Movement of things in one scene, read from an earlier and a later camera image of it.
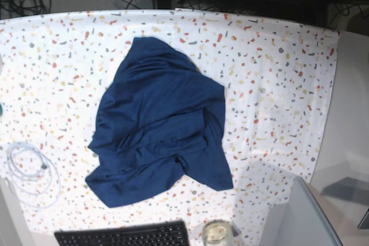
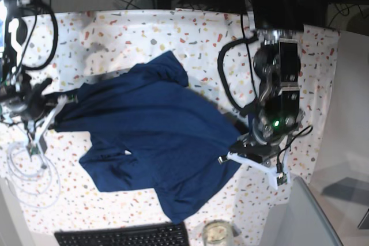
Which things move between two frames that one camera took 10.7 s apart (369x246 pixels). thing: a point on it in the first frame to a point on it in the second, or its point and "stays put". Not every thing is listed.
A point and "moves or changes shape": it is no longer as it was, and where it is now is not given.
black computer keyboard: x=172 y=233 stays put
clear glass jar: x=217 y=233 stays put
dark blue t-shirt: x=161 y=117 moves or changes shape
